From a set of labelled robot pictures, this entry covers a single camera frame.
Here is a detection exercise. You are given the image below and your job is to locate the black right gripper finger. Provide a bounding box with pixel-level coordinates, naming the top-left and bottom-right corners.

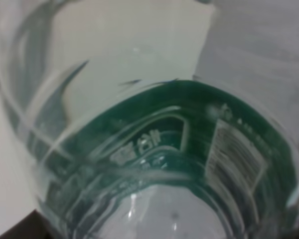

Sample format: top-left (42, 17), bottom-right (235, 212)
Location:
top-left (0, 211), bottom-right (51, 239)

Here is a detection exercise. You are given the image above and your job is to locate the clear bottle with green label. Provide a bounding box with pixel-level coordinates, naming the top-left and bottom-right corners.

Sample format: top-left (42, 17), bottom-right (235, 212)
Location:
top-left (0, 0), bottom-right (299, 239)

